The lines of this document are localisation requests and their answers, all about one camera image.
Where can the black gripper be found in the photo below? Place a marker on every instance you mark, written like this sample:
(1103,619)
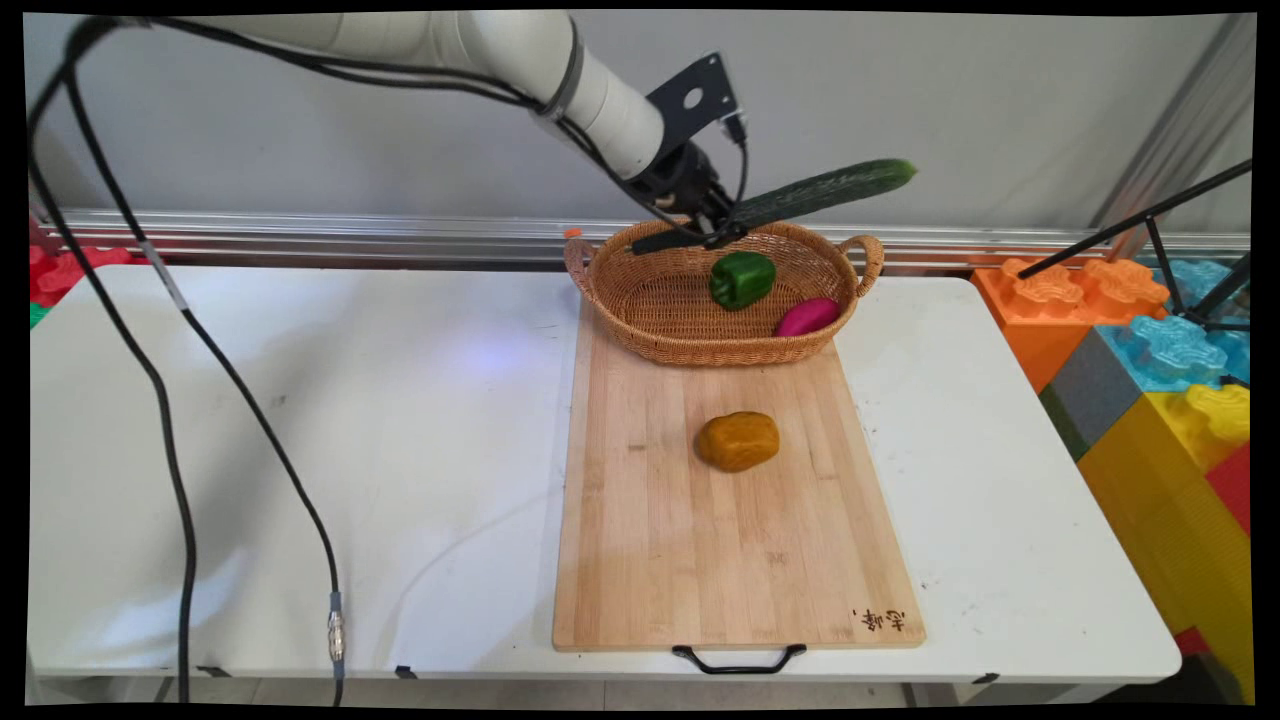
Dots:
(675,180)

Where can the long green cucumber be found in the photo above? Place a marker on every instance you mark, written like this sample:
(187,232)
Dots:
(830,188)

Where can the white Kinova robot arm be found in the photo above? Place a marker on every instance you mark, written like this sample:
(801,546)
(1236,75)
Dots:
(480,45)

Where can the green bell pepper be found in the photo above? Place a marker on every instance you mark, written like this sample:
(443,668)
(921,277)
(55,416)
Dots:
(742,280)

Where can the magenta sweet potato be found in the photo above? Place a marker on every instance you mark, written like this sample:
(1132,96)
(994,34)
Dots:
(806,317)

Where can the orange-brown potato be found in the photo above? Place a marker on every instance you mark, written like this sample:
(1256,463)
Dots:
(738,441)

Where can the bamboo cutting board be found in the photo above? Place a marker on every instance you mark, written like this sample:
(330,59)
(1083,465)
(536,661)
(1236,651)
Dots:
(720,540)

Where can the orange foam block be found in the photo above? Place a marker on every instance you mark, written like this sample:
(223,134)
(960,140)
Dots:
(1045,305)

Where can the grey foam block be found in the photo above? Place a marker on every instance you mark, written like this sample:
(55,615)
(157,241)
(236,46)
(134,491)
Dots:
(1092,395)

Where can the black tripod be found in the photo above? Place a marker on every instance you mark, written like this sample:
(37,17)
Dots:
(1160,245)

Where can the blue foam block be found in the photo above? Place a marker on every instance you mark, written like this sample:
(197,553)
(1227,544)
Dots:
(1175,345)

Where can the red foam block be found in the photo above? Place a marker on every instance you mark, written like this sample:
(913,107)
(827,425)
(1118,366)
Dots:
(1232,485)

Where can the red foam puzzle piece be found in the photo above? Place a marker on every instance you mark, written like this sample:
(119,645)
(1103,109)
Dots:
(65,275)

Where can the black metal camera mount plate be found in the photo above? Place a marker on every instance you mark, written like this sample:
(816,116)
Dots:
(690,95)

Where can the horizontal aluminium rail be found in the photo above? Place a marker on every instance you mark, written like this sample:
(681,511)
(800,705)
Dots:
(320,232)

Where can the slanted aluminium frame post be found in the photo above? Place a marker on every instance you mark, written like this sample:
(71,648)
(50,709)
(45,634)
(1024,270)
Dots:
(1170,140)

